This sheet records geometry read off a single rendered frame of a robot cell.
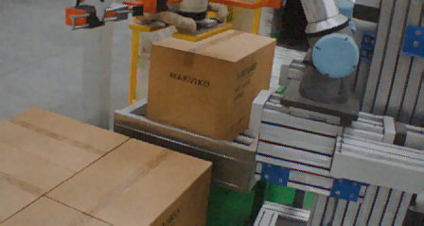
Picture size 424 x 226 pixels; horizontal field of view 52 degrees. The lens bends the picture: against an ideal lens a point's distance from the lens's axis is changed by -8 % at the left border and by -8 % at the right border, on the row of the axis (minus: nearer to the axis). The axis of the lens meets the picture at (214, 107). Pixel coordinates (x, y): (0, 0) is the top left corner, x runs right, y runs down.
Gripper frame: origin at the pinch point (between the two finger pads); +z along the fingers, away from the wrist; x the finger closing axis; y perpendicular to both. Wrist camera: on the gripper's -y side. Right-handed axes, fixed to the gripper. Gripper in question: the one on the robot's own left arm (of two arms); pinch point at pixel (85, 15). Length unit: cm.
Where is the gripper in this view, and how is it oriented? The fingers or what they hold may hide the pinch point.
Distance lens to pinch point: 134.1
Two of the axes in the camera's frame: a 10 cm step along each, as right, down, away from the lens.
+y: 4.4, -2.8, 8.6
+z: -1.1, 9.3, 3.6
